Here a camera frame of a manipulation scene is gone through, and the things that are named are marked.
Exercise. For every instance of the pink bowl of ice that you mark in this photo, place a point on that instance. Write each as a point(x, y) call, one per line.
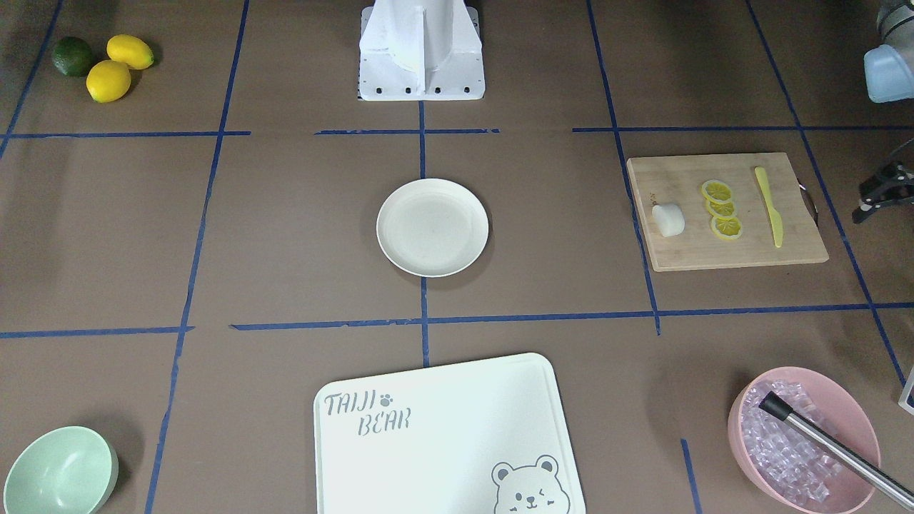
point(785, 464)

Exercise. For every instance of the yellow lemon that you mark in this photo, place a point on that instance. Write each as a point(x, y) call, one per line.
point(130, 50)
point(108, 81)

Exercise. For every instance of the dark green avocado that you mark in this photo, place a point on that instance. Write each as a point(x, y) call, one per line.
point(73, 57)

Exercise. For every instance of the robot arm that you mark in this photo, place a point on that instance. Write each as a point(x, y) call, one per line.
point(889, 78)

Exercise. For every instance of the lemon slice middle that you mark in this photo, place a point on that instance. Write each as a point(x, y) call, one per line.
point(721, 210)

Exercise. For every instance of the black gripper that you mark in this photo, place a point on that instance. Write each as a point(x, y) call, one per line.
point(887, 190)

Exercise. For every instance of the mint green bowl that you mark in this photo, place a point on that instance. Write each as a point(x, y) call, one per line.
point(72, 469)

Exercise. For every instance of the yellow plastic knife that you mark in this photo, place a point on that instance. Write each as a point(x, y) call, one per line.
point(774, 216)

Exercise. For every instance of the metal black-tipped stirrer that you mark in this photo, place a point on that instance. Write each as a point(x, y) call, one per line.
point(779, 409)

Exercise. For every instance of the metal cutting board handle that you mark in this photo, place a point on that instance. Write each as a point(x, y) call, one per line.
point(811, 206)

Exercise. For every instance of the bamboo cutting board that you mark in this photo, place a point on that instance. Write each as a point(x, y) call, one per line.
point(677, 179)

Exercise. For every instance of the lemon slice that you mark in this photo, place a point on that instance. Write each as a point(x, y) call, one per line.
point(721, 210)
point(716, 191)
point(728, 229)

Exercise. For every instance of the cream round plate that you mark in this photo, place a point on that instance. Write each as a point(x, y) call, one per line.
point(432, 227)

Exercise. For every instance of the cream bear serving tray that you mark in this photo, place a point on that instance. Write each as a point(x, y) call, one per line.
point(485, 436)

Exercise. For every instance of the white bun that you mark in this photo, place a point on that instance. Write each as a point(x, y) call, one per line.
point(669, 219)

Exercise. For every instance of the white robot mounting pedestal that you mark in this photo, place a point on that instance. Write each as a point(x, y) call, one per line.
point(420, 51)

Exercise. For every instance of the lemon slice far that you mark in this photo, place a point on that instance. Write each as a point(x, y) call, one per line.
point(716, 191)

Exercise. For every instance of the lemon slice near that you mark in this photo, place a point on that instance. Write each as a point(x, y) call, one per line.
point(728, 229)

